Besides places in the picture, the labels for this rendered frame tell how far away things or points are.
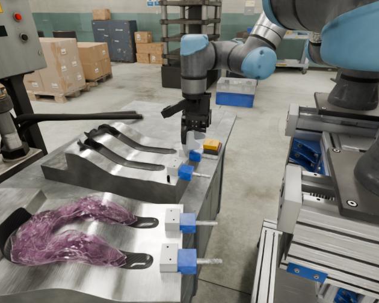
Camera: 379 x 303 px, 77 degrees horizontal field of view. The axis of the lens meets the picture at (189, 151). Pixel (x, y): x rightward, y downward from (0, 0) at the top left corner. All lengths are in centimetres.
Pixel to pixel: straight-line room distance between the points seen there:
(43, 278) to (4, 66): 98
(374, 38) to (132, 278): 52
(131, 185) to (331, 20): 66
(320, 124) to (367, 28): 78
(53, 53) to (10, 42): 316
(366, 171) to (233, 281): 116
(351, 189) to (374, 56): 35
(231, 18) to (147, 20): 241
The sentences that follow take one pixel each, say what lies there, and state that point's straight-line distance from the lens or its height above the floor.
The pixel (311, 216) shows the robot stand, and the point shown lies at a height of 97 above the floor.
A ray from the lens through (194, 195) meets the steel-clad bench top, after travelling 80.
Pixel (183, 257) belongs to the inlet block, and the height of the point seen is 87.
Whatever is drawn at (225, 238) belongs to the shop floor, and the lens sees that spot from 173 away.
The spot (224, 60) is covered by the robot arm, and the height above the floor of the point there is 121.
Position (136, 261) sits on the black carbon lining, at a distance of 58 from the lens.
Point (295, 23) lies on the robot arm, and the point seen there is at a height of 131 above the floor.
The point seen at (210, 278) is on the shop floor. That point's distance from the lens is 156.
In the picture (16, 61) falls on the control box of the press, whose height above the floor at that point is 113.
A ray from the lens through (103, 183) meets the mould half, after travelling 83.
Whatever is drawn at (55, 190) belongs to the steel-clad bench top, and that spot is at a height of 80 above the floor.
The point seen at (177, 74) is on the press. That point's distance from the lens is 484.
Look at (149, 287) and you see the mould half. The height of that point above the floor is 86.
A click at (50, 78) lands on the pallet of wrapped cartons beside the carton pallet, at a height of 38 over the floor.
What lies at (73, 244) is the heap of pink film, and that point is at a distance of 56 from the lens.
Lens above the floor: 132
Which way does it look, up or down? 30 degrees down
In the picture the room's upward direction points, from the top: straight up
